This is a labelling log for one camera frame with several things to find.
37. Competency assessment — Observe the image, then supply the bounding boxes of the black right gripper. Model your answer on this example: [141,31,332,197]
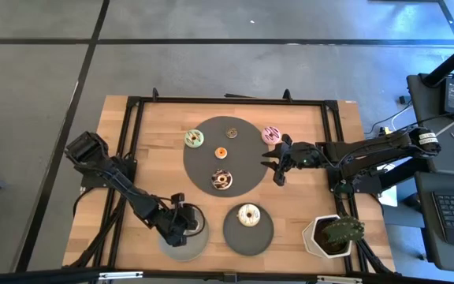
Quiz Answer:
[261,133,325,186]

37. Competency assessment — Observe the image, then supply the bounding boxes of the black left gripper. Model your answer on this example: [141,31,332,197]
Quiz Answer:
[158,192,199,246]

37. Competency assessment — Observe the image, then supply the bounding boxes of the pink frosted donut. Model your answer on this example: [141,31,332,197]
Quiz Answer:
[261,125,282,146]

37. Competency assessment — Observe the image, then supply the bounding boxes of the large dark round mat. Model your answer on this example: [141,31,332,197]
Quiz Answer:
[182,115,270,198]

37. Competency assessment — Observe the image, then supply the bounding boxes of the chocolate donut with white drizzle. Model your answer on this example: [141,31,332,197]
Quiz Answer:
[210,168,234,191]

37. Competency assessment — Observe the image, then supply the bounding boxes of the white frosted donut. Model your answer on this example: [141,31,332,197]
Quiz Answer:
[237,203,262,228]

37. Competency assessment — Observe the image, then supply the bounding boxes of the green frosted donut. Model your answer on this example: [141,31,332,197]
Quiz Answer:
[184,129,205,149]

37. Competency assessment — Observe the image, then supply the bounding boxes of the light grey round plate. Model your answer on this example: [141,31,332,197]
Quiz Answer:
[158,204,210,263]

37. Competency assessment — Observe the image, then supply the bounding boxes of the dark grey round plate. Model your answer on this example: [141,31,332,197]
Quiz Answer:
[222,203,275,257]

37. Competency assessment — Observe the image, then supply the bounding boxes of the black bar with silver brackets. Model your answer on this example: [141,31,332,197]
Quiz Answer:
[0,267,454,284]

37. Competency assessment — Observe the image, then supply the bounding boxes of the white hexagonal plant pot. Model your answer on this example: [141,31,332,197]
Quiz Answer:
[302,215,353,260]

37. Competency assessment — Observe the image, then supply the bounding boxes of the green cactus plant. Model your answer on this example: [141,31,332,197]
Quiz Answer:
[322,215,366,246]

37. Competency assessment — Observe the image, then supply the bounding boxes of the black side desk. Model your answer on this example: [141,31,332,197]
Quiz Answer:
[407,73,454,275]

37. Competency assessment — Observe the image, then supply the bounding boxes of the black slanted pole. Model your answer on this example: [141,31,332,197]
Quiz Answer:
[423,33,454,88]

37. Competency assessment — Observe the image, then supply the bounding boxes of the black aluminium table frame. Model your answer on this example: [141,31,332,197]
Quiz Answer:
[92,88,370,275]

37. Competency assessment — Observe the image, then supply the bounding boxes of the black cable bundle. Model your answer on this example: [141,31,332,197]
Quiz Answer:
[337,192,396,276]
[69,188,130,270]

